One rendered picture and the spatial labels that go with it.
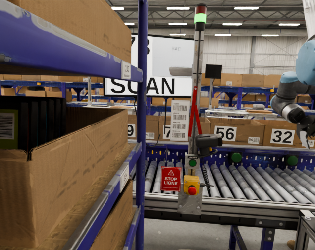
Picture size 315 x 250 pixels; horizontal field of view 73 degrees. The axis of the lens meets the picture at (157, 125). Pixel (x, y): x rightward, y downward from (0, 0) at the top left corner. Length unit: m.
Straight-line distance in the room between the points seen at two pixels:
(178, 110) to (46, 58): 0.87
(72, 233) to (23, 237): 0.05
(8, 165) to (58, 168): 0.05
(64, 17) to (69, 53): 0.08
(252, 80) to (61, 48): 6.33
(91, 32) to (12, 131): 0.17
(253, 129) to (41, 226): 1.60
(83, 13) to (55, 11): 0.07
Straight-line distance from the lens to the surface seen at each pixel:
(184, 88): 1.12
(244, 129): 1.71
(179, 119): 1.02
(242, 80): 6.39
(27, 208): 0.25
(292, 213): 1.31
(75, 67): 0.22
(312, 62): 0.87
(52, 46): 0.18
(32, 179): 0.24
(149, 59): 1.08
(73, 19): 0.30
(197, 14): 1.06
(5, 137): 0.32
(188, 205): 1.17
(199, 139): 0.98
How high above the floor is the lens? 1.30
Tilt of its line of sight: 10 degrees down
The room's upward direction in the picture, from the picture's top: 2 degrees clockwise
